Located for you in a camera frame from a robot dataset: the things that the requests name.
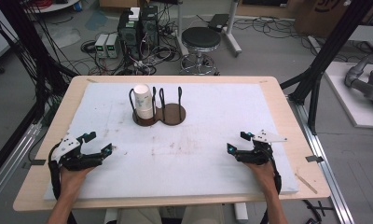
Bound stack of white cups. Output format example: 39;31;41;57
133;84;156;120

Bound white table foot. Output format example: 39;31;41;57
234;203;249;224

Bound grey bench power supply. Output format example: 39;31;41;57
105;33;120;59
94;33;109;59

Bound person's right hand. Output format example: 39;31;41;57
243;160;278;191

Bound brown cardboard box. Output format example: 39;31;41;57
295;0;360;39

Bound black sleeved right gripper cable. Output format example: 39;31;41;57
259;152;283;224

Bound thin wooden stick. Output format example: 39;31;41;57
295;173;318;195

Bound white foam mat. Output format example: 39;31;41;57
44;82;299;201

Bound tangle of floor cables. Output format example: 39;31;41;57
80;39;180;77

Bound round white table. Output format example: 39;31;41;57
25;0;82;14

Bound black floor cables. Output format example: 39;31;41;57
233;17;311;41

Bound small white box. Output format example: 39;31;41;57
128;7;141;21

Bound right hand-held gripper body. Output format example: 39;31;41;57
235;129;288;166

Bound white metal stand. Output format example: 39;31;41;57
174;0;243;58

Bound person's right leg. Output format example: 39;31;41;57
181;204;226;224

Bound person's left hand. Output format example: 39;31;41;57
59;166;96;196

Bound brown cup holder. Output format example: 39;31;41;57
128;86;187;127

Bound black round stool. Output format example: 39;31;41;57
179;26;222;77

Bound black sleeved gripper cable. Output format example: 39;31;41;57
259;152;283;224
48;143;78;224

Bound light wooden table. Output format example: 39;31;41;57
12;75;332;213

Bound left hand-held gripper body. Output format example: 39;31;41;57
51;133;104;172

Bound black flat device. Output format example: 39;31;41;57
207;13;230;33

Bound black metal frame post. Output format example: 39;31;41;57
0;0;80;125
280;0;373;135

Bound aluminium rail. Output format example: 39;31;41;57
287;96;356;224
0;122;43;209

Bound black computer tower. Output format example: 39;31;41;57
117;10;143;61
140;5;160;49

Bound white floor board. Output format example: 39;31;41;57
324;61;373;129

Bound black sleeved left gripper cable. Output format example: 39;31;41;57
48;143;78;224

